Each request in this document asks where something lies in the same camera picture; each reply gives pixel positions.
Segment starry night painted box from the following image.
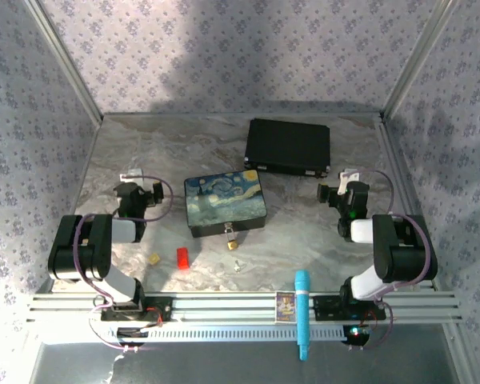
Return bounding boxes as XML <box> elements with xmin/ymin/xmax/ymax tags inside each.
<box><xmin>183</xmin><ymin>169</ymin><xmax>268</xmax><ymax>239</ymax></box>

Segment brass padlock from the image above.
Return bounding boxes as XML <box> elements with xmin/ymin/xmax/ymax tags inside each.
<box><xmin>223</xmin><ymin>222</ymin><xmax>241</xmax><ymax>252</ymax></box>

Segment black hard case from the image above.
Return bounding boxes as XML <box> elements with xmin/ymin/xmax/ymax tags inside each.
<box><xmin>243</xmin><ymin>118</ymin><xmax>331</xmax><ymax>178</ymax></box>

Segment small picture card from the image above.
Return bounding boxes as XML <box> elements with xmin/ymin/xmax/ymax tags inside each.
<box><xmin>274</xmin><ymin>290</ymin><xmax>298</xmax><ymax>323</ymax></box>

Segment blue toy microphone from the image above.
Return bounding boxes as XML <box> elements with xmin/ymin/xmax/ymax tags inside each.
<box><xmin>294</xmin><ymin>270</ymin><xmax>312</xmax><ymax>362</ymax></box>

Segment right control board with LED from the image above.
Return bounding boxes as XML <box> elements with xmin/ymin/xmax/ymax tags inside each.
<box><xmin>342</xmin><ymin>324</ymin><xmax>372</xmax><ymax>347</ymax></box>

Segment left control board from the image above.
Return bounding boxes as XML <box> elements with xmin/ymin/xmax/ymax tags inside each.
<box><xmin>117</xmin><ymin>326</ymin><xmax>150</xmax><ymax>347</ymax></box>

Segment grey metal panel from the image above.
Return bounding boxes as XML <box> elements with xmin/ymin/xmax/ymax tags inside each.
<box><xmin>30</xmin><ymin>342</ymin><xmax>463</xmax><ymax>384</ymax></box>

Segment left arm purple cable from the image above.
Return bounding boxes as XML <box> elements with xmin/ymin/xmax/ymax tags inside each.
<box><xmin>72</xmin><ymin>175</ymin><xmax>174</xmax><ymax>353</ymax></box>

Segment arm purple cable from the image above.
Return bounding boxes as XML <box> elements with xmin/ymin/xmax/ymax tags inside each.
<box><xmin>72</xmin><ymin>175</ymin><xmax>174</xmax><ymax>353</ymax></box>
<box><xmin>350</xmin><ymin>170</ymin><xmax>435</xmax><ymax>353</ymax></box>

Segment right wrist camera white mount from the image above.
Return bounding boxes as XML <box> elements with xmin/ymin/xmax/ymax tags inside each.
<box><xmin>339</xmin><ymin>169</ymin><xmax>363</xmax><ymax>194</ymax></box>

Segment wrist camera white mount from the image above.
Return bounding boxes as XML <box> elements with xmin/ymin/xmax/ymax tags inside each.
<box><xmin>339</xmin><ymin>169</ymin><xmax>363</xmax><ymax>194</ymax></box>
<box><xmin>119</xmin><ymin>168</ymin><xmax>145</xmax><ymax>184</ymax></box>

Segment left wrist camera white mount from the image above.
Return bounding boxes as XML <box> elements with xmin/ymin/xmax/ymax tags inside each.
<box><xmin>119</xmin><ymin>168</ymin><xmax>145</xmax><ymax>184</ymax></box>

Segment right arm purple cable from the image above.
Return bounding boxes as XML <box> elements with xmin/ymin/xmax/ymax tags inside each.
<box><xmin>350</xmin><ymin>170</ymin><xmax>435</xmax><ymax>353</ymax></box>

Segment aluminium side rail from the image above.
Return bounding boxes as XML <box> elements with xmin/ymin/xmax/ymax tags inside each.
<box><xmin>378</xmin><ymin>115</ymin><xmax>441</xmax><ymax>291</ymax></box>

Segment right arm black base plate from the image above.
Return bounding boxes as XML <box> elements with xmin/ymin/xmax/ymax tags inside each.
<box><xmin>314</xmin><ymin>295</ymin><xmax>387</xmax><ymax>321</ymax></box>

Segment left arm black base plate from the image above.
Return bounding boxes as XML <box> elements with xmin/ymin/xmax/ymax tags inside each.
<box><xmin>100</xmin><ymin>298</ymin><xmax>173</xmax><ymax>323</ymax></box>

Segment aluminium mounting rail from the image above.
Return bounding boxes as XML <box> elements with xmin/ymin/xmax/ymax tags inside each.
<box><xmin>26</xmin><ymin>291</ymin><xmax>463</xmax><ymax>323</ymax></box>

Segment slotted grey cable duct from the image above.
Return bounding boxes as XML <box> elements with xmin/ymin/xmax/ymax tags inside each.
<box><xmin>91</xmin><ymin>324</ymin><xmax>359</xmax><ymax>344</ymax></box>

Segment aluminium corner post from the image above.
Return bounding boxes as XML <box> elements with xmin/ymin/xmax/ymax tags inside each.
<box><xmin>382</xmin><ymin>0</ymin><xmax>457</xmax><ymax>121</ymax></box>
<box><xmin>23</xmin><ymin>0</ymin><xmax>105</xmax><ymax>123</ymax></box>

